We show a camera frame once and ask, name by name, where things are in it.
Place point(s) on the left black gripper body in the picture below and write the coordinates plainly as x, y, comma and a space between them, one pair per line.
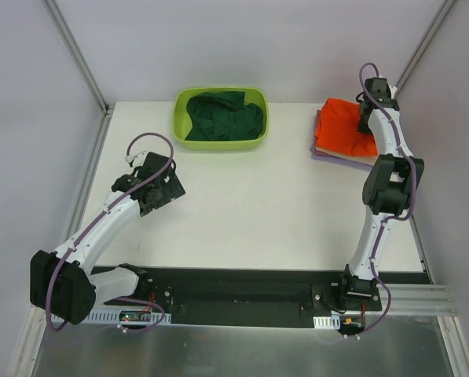
168, 188

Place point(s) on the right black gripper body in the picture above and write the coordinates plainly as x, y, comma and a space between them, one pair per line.
364, 122

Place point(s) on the orange t shirt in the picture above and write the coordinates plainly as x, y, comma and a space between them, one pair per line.
338, 130

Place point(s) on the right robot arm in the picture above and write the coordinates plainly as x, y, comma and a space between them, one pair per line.
389, 192

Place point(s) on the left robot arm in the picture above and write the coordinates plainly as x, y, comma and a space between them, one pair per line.
62, 281

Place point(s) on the beige folded t shirt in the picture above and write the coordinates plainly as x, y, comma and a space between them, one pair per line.
369, 160

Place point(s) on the green plastic bin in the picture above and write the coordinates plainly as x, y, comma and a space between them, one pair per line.
182, 124

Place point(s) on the dark green t shirt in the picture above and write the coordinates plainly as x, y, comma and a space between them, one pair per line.
224, 116

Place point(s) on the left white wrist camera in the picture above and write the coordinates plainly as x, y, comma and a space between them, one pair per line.
131, 158

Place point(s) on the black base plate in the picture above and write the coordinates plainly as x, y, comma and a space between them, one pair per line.
251, 298

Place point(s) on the left aluminium frame post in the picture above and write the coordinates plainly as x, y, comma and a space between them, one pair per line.
76, 54

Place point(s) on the aluminium frame post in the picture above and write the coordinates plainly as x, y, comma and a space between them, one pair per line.
438, 20
76, 54

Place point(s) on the right aluminium frame post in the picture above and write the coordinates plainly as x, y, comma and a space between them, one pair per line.
438, 20

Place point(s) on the left white cable duct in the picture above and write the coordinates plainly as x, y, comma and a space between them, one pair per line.
126, 317

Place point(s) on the white cable duct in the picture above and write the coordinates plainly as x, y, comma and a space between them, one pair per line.
126, 317
327, 323

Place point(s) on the front aluminium rail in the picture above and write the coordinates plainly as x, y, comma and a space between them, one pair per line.
428, 300

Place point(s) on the right white cable duct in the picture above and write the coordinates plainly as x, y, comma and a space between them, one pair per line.
327, 323

